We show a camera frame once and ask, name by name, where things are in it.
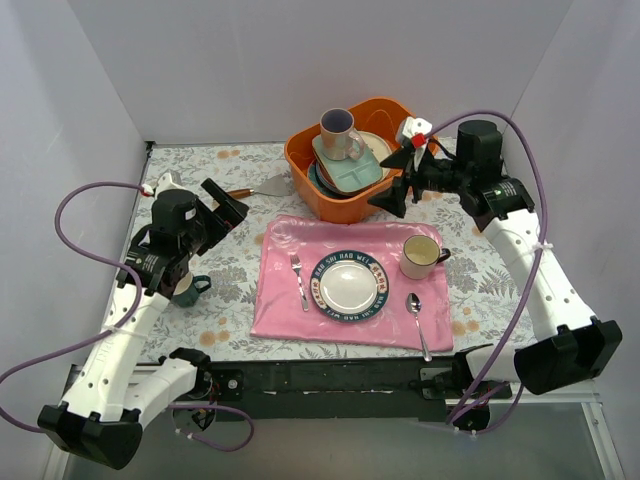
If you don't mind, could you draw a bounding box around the pink satin placemat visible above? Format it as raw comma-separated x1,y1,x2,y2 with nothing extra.
251,215,454,352

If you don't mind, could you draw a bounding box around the green rectangular ceramic plate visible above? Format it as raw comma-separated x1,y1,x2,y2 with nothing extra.
315,161,391,195

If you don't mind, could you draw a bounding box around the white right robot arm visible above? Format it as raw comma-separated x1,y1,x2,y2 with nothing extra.
368,117,622,398

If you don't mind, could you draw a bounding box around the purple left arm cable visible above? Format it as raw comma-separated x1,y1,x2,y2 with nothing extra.
0,182,255,454

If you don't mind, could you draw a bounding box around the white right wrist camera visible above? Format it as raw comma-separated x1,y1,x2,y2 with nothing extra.
396,116,433,171

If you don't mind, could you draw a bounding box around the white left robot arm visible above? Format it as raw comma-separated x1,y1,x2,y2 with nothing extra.
37,173,249,470

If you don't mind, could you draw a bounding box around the silver fork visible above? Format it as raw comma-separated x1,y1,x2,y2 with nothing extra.
290,255,309,312

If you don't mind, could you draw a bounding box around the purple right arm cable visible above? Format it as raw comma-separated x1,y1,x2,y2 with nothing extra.
424,109,551,435

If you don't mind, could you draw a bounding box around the green rimmed white plate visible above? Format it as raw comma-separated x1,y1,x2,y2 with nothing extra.
309,250,390,323

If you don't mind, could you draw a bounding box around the dark green mug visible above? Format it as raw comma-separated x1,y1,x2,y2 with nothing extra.
171,272,212,308

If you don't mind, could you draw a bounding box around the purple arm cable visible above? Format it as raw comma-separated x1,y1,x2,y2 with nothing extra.
424,109,551,435
0,182,255,454

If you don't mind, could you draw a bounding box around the pink bottom plate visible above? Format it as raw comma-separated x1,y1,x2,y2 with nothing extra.
360,131,393,164

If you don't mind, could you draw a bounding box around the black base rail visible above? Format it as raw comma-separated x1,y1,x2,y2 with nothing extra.
64,349,596,426

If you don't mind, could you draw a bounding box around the silver spoon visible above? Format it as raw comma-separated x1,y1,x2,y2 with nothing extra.
406,292,432,362

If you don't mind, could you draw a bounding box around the wooden handled metal spatula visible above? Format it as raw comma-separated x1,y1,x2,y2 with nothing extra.
228,175,291,199

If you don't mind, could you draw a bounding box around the pink purple ceramic mug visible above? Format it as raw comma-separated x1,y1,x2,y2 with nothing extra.
319,108,366,161

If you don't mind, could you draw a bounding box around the beige enamel mug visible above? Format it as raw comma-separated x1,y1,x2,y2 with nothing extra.
399,235,451,280

